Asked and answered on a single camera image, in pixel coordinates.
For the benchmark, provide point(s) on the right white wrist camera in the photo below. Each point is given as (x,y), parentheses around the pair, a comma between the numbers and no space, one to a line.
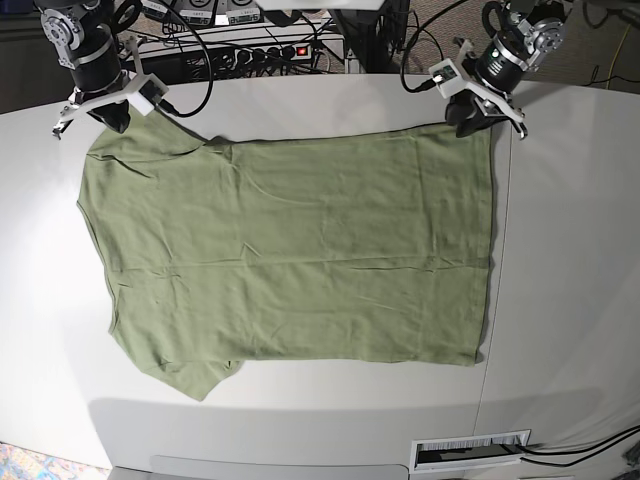
(146,92)

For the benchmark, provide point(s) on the green T-shirt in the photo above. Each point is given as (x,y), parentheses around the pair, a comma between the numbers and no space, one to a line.
(370,247)

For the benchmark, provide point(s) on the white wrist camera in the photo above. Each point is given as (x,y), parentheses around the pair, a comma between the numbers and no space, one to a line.
(447,78)
(146,92)

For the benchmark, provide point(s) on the white cable grommet tray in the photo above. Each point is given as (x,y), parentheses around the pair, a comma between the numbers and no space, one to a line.
(467,453)

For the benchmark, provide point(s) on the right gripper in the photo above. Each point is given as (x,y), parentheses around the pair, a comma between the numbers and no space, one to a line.
(100,97)

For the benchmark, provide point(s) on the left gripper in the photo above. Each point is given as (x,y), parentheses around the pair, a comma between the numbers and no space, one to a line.
(491,78)

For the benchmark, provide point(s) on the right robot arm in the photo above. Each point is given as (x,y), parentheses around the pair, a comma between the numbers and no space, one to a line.
(85,36)

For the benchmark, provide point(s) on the black power strip red switch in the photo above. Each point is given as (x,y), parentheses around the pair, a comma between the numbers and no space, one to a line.
(232,62)

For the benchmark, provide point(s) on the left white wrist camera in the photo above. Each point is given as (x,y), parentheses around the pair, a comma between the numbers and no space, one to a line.
(447,78)

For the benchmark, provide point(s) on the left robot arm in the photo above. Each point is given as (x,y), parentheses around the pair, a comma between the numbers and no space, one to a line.
(540,24)

